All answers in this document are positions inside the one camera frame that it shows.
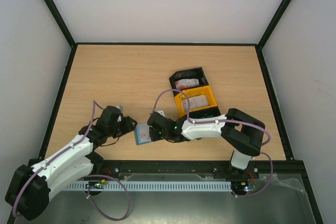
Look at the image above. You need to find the white VIP card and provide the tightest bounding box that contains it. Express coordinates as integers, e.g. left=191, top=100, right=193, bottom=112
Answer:
left=136, top=123, right=152, bottom=143

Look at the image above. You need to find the teal card holder wallet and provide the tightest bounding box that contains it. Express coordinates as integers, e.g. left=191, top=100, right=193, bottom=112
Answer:
left=133, top=122, right=155, bottom=146

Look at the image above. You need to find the yellow bin with cards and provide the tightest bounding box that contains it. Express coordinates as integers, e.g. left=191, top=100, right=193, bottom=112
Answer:
left=174, top=86, right=217, bottom=116

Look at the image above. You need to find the black bin with red cards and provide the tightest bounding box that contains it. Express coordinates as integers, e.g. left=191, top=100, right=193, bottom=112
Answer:
left=169, top=67, right=209, bottom=89

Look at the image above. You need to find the black bin with teal cards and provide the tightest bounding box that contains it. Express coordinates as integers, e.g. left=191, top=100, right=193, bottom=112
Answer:
left=189, top=106, right=221, bottom=119

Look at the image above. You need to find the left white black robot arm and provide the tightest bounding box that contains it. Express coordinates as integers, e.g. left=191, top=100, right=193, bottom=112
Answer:
left=5, top=106, right=137, bottom=220

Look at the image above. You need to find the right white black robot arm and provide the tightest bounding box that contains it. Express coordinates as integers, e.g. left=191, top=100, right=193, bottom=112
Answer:
left=147, top=108, right=270, bottom=170

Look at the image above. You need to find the stack of cards yellow bin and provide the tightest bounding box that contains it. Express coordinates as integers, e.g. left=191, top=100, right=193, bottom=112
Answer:
left=182, top=95, right=209, bottom=111

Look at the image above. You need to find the stack of white red cards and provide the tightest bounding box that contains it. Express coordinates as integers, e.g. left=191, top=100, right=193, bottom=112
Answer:
left=175, top=79, right=199, bottom=90

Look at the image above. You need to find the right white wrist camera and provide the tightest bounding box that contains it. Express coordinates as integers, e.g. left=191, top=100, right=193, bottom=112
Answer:
left=156, top=110, right=165, bottom=116

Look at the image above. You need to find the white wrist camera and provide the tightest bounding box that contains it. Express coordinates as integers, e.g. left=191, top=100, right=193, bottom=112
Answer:
left=116, top=105, right=123, bottom=122
left=156, top=110, right=165, bottom=116

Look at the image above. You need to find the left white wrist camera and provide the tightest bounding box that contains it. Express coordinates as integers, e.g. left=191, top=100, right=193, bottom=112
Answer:
left=116, top=105, right=123, bottom=122

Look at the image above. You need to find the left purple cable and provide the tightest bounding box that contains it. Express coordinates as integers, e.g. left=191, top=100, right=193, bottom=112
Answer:
left=12, top=100, right=131, bottom=221

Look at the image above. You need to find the purple cable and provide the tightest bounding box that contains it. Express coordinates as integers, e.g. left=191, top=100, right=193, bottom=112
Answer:
left=12, top=100, right=131, bottom=221
left=153, top=89, right=274, bottom=199

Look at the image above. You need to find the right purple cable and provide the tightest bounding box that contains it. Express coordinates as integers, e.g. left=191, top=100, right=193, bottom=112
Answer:
left=153, top=89, right=274, bottom=199

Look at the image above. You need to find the black aluminium frame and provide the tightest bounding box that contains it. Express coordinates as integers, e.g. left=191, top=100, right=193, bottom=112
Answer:
left=28, top=0, right=323, bottom=223

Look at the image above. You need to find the light blue slotted cable duct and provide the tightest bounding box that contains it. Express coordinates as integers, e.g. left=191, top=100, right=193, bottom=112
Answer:
left=64, top=181, right=232, bottom=192

